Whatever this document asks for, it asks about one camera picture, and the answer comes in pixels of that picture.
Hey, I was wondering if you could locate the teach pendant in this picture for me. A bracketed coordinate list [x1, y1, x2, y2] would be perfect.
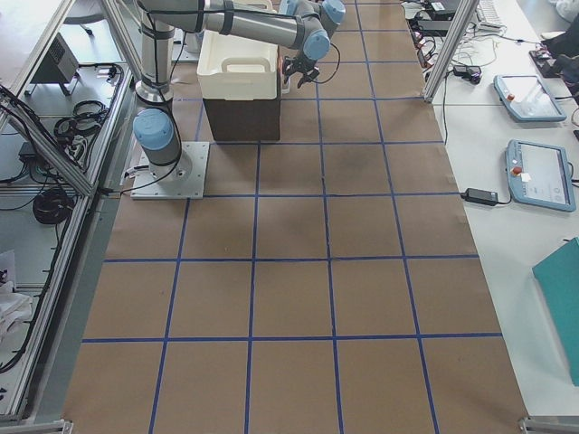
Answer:
[493, 75, 566, 122]
[505, 139, 576, 212]

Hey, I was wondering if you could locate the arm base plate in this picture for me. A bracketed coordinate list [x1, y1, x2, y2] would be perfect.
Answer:
[129, 141, 210, 200]

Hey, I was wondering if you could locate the aluminium frame post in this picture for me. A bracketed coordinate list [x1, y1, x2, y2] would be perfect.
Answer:
[422, 0, 479, 103]

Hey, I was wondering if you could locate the black power adapter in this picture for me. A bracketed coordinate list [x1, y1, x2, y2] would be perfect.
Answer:
[460, 188, 499, 206]

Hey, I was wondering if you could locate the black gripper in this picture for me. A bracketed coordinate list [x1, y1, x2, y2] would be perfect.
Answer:
[282, 53, 319, 93]

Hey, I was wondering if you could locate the upper teach pendant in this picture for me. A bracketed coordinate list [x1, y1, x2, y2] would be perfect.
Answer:
[493, 75, 566, 122]

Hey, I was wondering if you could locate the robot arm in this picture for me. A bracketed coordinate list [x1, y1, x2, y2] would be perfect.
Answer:
[133, 1, 346, 184]

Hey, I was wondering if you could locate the white plastic tray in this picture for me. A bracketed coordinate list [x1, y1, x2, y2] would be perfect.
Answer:
[197, 30, 279, 100]

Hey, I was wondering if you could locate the grey metal box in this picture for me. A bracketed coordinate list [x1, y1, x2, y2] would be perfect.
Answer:
[24, 33, 80, 96]

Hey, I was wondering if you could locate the lower teach pendant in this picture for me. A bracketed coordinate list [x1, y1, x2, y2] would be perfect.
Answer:
[505, 139, 576, 212]

